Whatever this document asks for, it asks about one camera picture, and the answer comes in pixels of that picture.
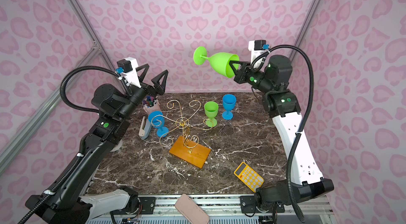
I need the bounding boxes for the green glass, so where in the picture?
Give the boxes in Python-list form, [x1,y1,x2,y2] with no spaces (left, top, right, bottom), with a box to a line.
[193,46,240,78]
[204,101,219,127]

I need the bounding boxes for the blue glass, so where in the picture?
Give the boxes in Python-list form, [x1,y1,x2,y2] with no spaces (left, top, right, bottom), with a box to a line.
[148,111,169,138]
[222,94,236,120]

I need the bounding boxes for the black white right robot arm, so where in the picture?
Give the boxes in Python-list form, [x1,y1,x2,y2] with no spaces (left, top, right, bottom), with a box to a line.
[229,55,334,211]

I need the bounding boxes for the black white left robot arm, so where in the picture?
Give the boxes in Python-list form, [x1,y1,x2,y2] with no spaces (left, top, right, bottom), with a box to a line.
[19,64,169,224]

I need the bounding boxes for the orange wooden rack base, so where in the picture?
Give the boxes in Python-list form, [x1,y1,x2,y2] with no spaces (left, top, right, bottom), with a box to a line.
[169,136,211,169]

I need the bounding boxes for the pink pen holder cup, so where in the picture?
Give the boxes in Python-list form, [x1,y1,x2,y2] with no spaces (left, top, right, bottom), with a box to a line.
[142,96,161,115]

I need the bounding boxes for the white grey stapler tool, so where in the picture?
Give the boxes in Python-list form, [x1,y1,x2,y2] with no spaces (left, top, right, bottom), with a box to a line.
[139,116,152,140]

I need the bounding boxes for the masking tape roll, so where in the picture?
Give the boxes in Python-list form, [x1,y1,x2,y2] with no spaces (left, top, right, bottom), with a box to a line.
[110,140,123,152]

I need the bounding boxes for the yellow calculator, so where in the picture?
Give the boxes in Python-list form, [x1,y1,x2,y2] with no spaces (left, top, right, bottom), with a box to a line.
[234,162,264,192]

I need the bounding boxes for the pink phone case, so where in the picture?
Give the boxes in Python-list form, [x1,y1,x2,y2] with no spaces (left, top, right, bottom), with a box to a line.
[174,194,210,224]

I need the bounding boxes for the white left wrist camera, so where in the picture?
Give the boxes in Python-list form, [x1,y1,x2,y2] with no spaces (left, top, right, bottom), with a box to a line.
[116,57,141,88]

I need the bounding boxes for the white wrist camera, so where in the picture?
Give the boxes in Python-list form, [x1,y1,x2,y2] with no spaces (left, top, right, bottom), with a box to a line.
[116,57,141,88]
[248,40,269,62]

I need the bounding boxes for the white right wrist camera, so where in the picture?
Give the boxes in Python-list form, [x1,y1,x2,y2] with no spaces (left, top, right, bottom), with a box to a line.
[248,40,269,62]

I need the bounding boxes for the gold wire glass rack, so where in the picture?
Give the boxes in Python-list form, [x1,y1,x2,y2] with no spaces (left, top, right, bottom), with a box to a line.
[158,99,213,148]

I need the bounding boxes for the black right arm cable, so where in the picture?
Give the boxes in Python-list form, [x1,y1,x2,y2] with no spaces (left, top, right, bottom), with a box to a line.
[250,44,315,224]

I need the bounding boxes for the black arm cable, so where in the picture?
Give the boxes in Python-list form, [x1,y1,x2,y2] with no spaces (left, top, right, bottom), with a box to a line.
[17,65,131,224]
[250,44,315,224]

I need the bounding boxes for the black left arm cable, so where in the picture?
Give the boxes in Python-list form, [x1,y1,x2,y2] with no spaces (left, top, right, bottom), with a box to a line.
[17,65,131,224]

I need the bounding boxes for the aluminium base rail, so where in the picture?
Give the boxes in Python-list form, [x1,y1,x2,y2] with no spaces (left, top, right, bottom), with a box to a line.
[79,194,334,224]

